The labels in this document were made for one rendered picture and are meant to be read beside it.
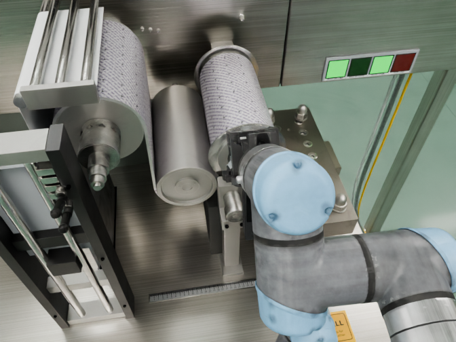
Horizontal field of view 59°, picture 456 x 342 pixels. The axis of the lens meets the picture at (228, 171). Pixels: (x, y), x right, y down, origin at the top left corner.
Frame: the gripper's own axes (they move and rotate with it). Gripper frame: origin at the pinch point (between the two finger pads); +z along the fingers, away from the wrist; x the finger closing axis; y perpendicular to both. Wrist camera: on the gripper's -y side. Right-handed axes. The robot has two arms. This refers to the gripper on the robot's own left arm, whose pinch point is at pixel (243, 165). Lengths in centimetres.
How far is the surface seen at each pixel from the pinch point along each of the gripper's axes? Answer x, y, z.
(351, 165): -87, -33, 159
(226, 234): 3.4, -16.5, 12.9
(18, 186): 34.6, 2.4, -9.9
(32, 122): 33.8, 11.4, -1.8
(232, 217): 2.8, -9.8, 2.1
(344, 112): -99, -4, 194
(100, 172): 22.8, 3.1, -9.4
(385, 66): -45, 16, 33
